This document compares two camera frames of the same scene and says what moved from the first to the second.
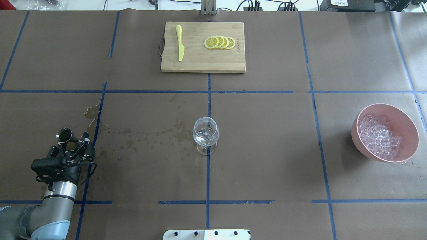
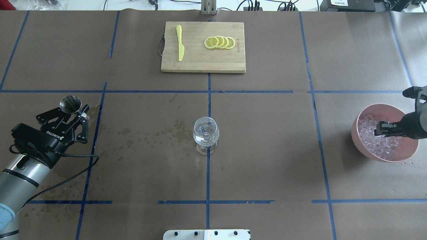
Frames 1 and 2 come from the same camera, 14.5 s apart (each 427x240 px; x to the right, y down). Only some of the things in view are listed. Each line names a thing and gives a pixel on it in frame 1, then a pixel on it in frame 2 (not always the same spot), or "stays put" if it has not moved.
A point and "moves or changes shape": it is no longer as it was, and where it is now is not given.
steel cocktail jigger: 64,135 moves or changes shape
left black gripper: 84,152 to 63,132
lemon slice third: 221,41 stays put
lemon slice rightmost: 211,42 stays put
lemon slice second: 226,43 stays put
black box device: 347,5 stays put
